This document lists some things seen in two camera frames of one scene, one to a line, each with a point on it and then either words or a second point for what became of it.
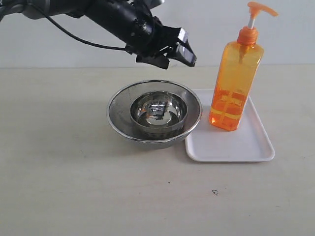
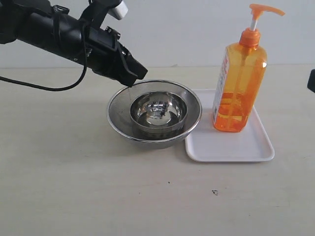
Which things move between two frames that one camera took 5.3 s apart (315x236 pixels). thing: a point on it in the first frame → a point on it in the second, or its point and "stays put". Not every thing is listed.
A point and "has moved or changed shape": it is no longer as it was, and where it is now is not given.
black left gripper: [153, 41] → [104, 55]
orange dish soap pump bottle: [238, 68] has moved or changed shape
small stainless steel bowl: [158, 111] stays put
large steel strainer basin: [154, 114] stays put
